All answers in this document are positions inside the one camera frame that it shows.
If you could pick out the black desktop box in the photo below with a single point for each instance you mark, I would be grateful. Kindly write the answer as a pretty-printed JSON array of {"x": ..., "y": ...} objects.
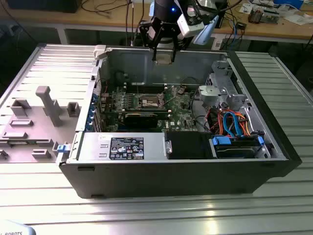
[{"x": 223, "y": 19}]

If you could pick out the silver power supply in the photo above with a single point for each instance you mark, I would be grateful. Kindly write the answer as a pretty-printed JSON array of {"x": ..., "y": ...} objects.
[{"x": 93, "y": 147}]

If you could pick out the grey parts rack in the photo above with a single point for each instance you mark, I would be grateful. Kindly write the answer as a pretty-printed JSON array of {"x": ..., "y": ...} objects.
[{"x": 36, "y": 137}]

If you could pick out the black equipment box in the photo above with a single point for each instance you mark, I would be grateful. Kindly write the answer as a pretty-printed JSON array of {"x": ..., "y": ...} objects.
[{"x": 41, "y": 6}]

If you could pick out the thin metal locking lever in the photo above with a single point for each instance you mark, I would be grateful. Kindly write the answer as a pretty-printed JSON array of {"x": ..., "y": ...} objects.
[
  {"x": 137, "y": 85},
  {"x": 168, "y": 96}
]

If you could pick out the small black box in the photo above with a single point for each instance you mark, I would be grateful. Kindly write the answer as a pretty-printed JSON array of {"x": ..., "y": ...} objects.
[{"x": 241, "y": 25}]

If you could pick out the wooden workbench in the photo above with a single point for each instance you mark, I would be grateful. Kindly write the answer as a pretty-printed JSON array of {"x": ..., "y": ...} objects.
[{"x": 73, "y": 19}]

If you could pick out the light grey case latch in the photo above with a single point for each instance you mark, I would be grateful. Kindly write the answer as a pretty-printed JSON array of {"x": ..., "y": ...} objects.
[{"x": 100, "y": 52}]

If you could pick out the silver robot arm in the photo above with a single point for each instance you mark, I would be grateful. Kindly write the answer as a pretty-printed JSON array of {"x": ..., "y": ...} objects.
[{"x": 206, "y": 30}]

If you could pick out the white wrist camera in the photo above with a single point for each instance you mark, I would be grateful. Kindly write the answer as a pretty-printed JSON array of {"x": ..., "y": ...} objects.
[{"x": 188, "y": 30}]

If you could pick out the hard disk in blue carrier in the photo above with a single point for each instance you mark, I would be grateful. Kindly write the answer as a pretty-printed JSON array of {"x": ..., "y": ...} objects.
[{"x": 234, "y": 153}]

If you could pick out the blue box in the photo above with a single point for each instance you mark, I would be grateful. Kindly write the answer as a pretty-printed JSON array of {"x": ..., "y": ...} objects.
[{"x": 288, "y": 3}]

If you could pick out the pale blue teach pendant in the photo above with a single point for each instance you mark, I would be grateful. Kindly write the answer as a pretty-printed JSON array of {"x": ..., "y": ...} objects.
[{"x": 14, "y": 227}]

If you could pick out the green motherboard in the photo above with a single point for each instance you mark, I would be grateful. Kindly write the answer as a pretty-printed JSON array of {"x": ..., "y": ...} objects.
[{"x": 182, "y": 110}]

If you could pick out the silver CPU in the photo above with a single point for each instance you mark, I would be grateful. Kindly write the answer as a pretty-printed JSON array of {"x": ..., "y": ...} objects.
[{"x": 163, "y": 61}]

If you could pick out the brown coil device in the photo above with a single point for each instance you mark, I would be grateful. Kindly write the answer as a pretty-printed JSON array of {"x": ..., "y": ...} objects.
[{"x": 255, "y": 16}]

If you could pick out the silver metal drive cage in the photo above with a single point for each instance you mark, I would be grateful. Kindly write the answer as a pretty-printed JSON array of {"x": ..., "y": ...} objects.
[{"x": 210, "y": 94}]

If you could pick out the blue plastic case latch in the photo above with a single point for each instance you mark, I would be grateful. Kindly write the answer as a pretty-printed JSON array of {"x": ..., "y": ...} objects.
[{"x": 62, "y": 148}]

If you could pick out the CPU socket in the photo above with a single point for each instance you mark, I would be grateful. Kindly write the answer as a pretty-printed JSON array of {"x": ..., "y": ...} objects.
[{"x": 148, "y": 102}]

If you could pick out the black PC case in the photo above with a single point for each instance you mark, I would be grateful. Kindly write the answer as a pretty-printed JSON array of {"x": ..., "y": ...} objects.
[{"x": 171, "y": 178}]

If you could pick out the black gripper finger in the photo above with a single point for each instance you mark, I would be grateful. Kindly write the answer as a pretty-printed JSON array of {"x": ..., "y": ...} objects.
[
  {"x": 173, "y": 55},
  {"x": 154, "y": 54}
]

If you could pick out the white papers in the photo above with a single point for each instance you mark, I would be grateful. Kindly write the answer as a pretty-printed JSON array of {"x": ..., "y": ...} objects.
[{"x": 297, "y": 19}]

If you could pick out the graphics card with black cooler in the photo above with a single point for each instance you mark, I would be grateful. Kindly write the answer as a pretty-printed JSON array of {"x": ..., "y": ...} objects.
[{"x": 140, "y": 121}]

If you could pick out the silver metal device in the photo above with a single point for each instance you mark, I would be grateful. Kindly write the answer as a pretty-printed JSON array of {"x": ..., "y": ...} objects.
[{"x": 271, "y": 17}]

